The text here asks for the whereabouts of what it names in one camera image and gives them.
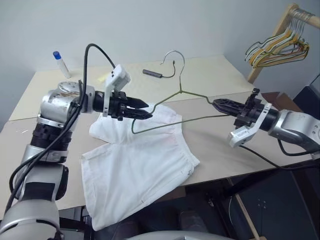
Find dark rounded shape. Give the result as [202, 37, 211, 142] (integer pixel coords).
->
[174, 209, 209, 237]

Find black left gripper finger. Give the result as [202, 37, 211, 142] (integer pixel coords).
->
[124, 96, 150, 109]
[121, 108, 154, 120]

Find wooden stick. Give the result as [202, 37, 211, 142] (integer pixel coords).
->
[226, 178, 263, 240]

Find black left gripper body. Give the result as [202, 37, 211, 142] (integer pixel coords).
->
[109, 90, 129, 121]

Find white tube with blue cap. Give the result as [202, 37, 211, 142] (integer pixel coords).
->
[52, 50, 72, 79]

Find bundle of coloured hangers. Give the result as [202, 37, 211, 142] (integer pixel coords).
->
[244, 9, 309, 66]

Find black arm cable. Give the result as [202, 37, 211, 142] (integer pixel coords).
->
[8, 43, 117, 199]
[239, 138, 320, 171]

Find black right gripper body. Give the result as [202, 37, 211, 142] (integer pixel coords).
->
[233, 88, 264, 129]

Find wooden clothes rack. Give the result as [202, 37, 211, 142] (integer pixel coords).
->
[246, 3, 320, 85]

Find silver robot torso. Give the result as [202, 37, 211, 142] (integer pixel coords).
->
[128, 229, 227, 240]

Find black box under table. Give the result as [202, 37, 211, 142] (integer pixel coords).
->
[219, 163, 320, 240]

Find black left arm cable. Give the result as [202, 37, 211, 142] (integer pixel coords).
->
[8, 43, 117, 199]

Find grey hub with black cable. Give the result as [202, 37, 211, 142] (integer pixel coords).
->
[142, 59, 176, 79]

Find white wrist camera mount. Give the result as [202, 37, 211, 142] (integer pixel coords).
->
[227, 101, 273, 149]
[101, 64, 132, 118]

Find white shorts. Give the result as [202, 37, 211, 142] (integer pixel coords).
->
[80, 103, 201, 225]

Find yellow wire hanger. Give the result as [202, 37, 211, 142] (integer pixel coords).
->
[248, 19, 311, 69]

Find brown cardboard piece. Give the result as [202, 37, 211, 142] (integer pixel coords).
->
[259, 91, 304, 114]

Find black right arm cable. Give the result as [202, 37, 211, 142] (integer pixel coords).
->
[239, 138, 320, 171]

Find dark green wire hanger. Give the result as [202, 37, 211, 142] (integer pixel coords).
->
[244, 37, 310, 61]

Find dark cabinet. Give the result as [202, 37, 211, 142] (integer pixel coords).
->
[291, 84, 320, 114]

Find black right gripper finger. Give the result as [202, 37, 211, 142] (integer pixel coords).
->
[212, 97, 248, 109]
[214, 105, 244, 116]

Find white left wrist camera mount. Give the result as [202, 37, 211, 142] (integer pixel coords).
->
[101, 64, 132, 118]

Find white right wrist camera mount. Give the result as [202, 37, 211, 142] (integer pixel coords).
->
[227, 101, 273, 149]

